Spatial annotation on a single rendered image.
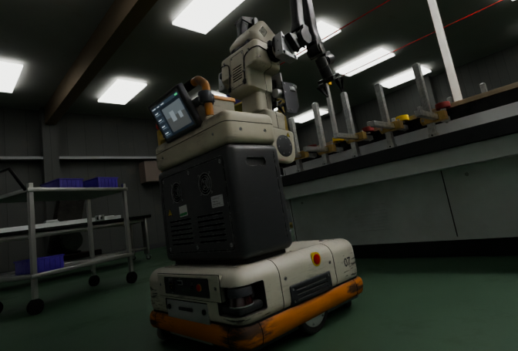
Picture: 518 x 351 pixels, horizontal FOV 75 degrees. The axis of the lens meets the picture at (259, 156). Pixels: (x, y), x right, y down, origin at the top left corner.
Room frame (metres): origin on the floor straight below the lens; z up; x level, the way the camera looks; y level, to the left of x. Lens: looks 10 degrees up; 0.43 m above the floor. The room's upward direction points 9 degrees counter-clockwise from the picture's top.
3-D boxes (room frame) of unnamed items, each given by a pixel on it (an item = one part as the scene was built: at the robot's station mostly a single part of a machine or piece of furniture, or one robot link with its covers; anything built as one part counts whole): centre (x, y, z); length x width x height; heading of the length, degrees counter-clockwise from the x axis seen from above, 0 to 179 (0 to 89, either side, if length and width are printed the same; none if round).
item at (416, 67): (1.90, -0.99, 0.91); 0.04 x 0.04 x 0.48; 44
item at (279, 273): (1.49, 0.10, 0.16); 0.67 x 0.64 x 0.25; 134
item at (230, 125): (1.42, 0.17, 0.59); 0.55 x 0.34 x 0.83; 44
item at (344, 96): (2.26, -0.65, 0.92); 0.04 x 0.04 x 0.48; 44
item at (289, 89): (1.69, -0.11, 0.99); 0.28 x 0.16 x 0.22; 44
